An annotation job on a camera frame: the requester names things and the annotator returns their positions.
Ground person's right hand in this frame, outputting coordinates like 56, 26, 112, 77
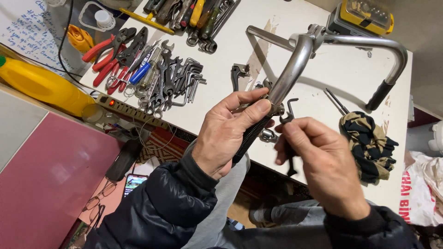
275, 117, 371, 222

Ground person's left hand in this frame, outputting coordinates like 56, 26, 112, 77
192, 87, 272, 181

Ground black brake lever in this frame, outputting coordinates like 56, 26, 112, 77
279, 98, 299, 178
231, 63, 250, 92

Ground chrome bicycle handlebar black grips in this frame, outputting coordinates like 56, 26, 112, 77
231, 24, 409, 165

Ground camouflage cloth rag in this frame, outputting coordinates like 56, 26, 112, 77
339, 111, 399, 184

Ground chrome brake clamp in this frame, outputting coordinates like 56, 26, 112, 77
260, 128, 279, 144

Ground woven patterned mat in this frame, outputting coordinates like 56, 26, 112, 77
138, 126, 190, 165

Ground black shaft screwdriver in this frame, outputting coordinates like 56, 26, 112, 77
323, 88, 350, 115

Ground pile of hex keys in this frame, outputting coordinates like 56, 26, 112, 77
172, 57, 208, 107

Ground pile of steel wrenches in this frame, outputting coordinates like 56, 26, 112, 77
138, 39, 185, 120

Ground beige power strip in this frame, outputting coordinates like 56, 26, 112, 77
95, 93, 171, 130

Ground smartphone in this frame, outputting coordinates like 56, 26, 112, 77
122, 173, 149, 200

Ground white plastic bag red print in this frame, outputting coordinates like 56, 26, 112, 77
398, 150, 443, 227

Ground black glasses case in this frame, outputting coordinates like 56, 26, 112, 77
105, 138, 143, 182

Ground silver scissors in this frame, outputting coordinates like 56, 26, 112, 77
106, 47, 160, 98

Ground white plastic object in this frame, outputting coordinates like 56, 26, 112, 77
428, 120, 443, 155

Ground heap of screwdrivers and spanners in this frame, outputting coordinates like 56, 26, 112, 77
143, 0, 242, 54

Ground clear glass jar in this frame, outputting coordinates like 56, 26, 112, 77
81, 103, 120, 127

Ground thin-framed eyeglasses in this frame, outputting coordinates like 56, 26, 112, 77
82, 179, 118, 212

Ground yellow metal bar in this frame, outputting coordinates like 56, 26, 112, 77
119, 8, 175, 35

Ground dark-framed eyeglasses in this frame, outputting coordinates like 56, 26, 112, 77
87, 204, 106, 229

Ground yellow bit set case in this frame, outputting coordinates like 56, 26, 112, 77
326, 0, 395, 38

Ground clear container white cap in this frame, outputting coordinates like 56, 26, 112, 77
78, 1, 117, 33

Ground orange yellow plastic part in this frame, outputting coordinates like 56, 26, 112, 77
65, 24, 95, 54

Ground pink board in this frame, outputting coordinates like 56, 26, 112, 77
0, 112, 122, 249

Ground yellow plastic bottle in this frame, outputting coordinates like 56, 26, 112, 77
0, 55, 96, 117

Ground grey panel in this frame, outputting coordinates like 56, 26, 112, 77
0, 90, 49, 174

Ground handwritten paper sheet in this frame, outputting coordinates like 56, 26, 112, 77
0, 0, 91, 79

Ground thin white wire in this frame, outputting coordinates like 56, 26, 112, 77
133, 117, 178, 160

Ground blue-handled screwdriver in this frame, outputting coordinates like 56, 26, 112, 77
128, 40, 162, 86

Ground small red-handled pliers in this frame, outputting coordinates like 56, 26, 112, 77
107, 52, 143, 95

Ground red-handled cutting pliers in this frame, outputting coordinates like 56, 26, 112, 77
82, 27, 138, 72

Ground black cable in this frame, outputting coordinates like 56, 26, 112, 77
57, 0, 97, 93

